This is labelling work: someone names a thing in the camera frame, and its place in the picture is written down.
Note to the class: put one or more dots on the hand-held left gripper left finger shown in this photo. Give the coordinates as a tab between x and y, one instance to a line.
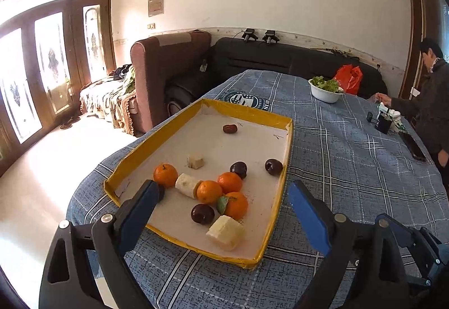
135	214

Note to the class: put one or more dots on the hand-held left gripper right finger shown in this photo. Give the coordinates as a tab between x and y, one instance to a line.
308	217

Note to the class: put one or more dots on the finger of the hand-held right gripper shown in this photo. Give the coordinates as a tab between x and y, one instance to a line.
433	256
403	233

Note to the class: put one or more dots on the peeled banana cylinder piece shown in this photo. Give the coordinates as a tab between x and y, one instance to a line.
186	184

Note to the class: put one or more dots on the small banana piece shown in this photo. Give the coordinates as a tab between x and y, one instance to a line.
195	161

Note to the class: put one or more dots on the yellow cardboard tray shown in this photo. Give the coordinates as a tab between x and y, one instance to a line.
210	140

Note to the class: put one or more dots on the red jujube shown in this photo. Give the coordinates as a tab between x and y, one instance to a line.
230	128

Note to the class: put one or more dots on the blue plaid tablecloth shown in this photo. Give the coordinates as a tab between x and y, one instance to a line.
350	172

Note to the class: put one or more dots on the orange with leaf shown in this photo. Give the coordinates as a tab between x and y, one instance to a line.
236	207

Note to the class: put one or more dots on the large banana chunk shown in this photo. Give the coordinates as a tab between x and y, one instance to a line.
225	232

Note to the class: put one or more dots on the black smartphone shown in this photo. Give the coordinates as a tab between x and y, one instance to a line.
414	147

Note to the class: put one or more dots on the black cup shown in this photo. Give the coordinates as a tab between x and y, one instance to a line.
382	124

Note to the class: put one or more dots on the small black gadget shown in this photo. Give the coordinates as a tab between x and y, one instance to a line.
369	116

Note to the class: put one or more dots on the white packets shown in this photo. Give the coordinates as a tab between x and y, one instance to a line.
394	115

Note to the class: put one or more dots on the patterned sofa cover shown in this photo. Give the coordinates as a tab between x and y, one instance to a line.
101	98

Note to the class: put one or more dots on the white bowl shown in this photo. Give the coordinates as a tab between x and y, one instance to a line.
324	94

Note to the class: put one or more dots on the green leafy vegetables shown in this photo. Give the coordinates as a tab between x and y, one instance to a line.
326	83

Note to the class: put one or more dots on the brown armchair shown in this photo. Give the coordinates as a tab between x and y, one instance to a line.
158	77

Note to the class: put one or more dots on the red plastic bag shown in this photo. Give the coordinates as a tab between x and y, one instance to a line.
350	79

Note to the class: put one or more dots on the black sofa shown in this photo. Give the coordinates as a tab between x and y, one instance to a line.
280	59

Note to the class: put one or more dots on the wooden glass door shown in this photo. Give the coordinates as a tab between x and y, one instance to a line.
52	59

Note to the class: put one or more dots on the black clamp device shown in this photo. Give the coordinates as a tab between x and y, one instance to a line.
249	34
270	37

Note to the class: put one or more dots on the brown wall plaque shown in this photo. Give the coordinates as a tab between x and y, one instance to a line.
155	6

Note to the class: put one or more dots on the wooden door frame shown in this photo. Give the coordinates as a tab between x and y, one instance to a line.
414	14

